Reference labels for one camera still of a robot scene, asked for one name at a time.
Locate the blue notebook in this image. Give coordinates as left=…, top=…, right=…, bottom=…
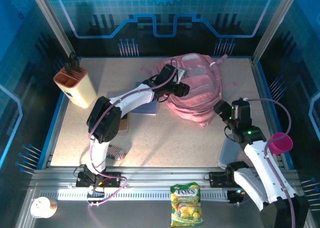
left=131, top=81, right=160, bottom=116

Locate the grey translucent case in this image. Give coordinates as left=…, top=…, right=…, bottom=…
left=217, top=134, right=242, bottom=170

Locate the pink backpack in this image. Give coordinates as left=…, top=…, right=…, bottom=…
left=140, top=52, right=238, bottom=128

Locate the dark brown book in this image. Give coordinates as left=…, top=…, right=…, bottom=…
left=117, top=112, right=131, bottom=133

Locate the flag print pencil case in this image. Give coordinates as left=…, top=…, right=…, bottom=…
left=106, top=145, right=126, bottom=161

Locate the pink plastic cup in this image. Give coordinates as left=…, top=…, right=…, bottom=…
left=271, top=132, right=294, bottom=155

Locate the black controller box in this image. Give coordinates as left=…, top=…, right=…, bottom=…
left=87, top=189, right=106, bottom=200
left=227, top=187, right=247, bottom=205

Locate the cream knife block orange top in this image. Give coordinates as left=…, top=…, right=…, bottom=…
left=53, top=67, right=98, bottom=109

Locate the green candy bag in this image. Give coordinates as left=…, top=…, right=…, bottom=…
left=169, top=182, right=205, bottom=227

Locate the white cup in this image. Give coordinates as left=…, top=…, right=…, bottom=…
left=29, top=197, right=58, bottom=218

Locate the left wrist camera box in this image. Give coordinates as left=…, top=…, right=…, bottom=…
left=174, top=67, right=188, bottom=85

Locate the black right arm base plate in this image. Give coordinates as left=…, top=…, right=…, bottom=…
left=208, top=171, right=241, bottom=188

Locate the aluminium frame post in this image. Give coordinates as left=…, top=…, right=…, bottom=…
left=27, top=0, right=76, bottom=60
left=251, top=0, right=302, bottom=63

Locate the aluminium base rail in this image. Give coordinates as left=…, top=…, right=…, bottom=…
left=29, top=166, right=303, bottom=201

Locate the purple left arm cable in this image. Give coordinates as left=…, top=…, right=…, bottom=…
left=86, top=59, right=179, bottom=228

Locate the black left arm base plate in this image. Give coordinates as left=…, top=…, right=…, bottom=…
left=74, top=171, right=120, bottom=188

